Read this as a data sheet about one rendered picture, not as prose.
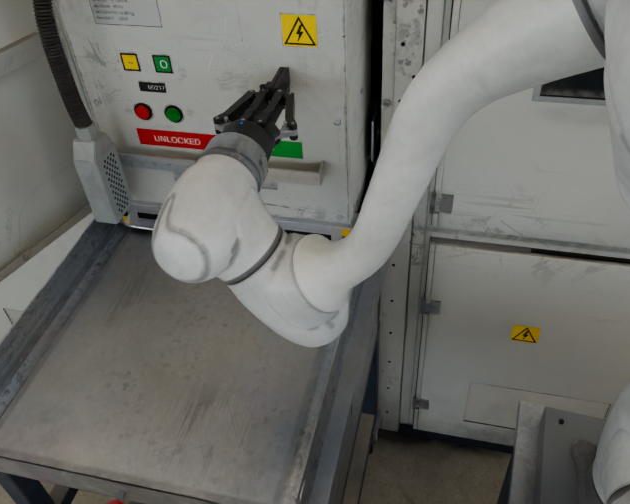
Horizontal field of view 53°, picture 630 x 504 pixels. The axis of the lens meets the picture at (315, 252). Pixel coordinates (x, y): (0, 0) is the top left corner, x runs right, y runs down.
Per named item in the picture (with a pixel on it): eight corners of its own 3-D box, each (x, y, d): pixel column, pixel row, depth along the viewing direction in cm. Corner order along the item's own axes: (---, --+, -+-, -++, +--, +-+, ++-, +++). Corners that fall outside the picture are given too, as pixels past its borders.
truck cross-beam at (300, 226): (362, 253, 124) (362, 230, 120) (114, 222, 135) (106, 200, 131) (367, 236, 127) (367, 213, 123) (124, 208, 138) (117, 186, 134)
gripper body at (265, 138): (214, 176, 89) (235, 141, 96) (271, 182, 87) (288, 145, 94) (205, 131, 84) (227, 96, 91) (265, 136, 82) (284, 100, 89)
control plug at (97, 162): (118, 225, 120) (91, 147, 108) (95, 222, 121) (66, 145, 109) (135, 200, 126) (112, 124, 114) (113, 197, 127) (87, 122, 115)
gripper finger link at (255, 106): (250, 145, 91) (241, 145, 92) (270, 106, 99) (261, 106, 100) (247, 122, 89) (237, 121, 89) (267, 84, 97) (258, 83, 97)
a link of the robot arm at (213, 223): (170, 170, 83) (237, 237, 88) (116, 249, 72) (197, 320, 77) (225, 133, 76) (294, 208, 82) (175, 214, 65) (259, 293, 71)
